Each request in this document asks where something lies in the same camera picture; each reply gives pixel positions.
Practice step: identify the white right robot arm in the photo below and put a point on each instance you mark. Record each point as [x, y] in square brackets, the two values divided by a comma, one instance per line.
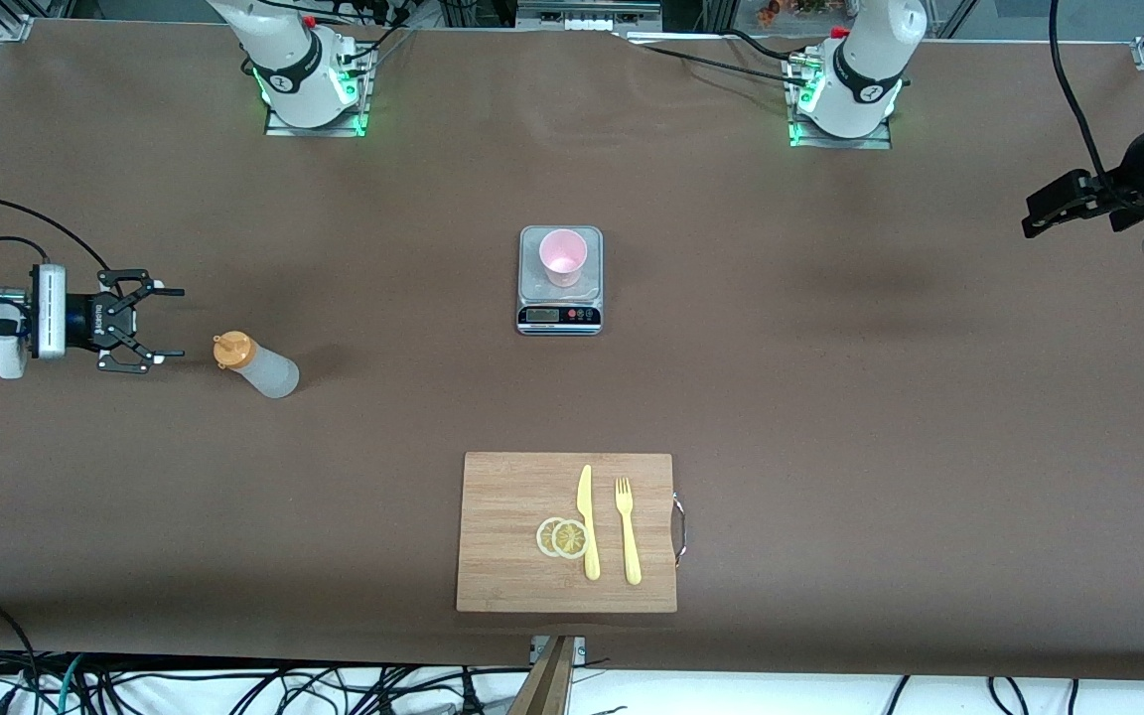
[284, 60]

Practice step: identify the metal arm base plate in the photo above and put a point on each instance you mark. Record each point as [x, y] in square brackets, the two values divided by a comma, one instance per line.
[845, 142]
[319, 129]

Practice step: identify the white power strip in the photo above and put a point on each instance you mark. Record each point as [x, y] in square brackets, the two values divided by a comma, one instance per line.
[577, 22]

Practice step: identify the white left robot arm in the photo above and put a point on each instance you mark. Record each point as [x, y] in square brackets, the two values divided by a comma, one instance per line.
[865, 70]

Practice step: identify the small metal bracket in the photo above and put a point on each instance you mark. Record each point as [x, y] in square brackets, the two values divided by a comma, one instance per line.
[580, 650]

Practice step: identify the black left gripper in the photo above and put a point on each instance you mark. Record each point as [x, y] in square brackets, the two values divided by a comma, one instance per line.
[1114, 190]

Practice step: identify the tall frame post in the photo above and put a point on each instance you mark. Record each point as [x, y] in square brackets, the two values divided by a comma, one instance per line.
[547, 685]

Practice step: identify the brown table cover sheet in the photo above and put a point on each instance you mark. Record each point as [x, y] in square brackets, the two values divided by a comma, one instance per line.
[234, 497]

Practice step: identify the yellow plastic fork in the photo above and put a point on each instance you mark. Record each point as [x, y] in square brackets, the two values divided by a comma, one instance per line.
[632, 546]

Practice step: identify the yellow plastic knife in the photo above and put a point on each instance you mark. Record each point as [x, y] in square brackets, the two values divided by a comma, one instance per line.
[591, 556]

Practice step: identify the squeeze bottle with orange cap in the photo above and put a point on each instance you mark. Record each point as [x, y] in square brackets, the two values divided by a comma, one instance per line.
[269, 375]

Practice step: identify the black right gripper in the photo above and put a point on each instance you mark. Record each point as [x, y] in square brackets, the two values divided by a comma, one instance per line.
[85, 320]

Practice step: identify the lemon slice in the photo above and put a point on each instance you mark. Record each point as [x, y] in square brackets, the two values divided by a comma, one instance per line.
[570, 539]

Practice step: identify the silver digital kitchen scale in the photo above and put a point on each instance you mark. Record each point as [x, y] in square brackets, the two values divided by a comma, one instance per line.
[530, 248]

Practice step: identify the pink plastic cup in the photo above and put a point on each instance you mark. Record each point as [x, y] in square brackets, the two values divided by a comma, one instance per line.
[564, 260]

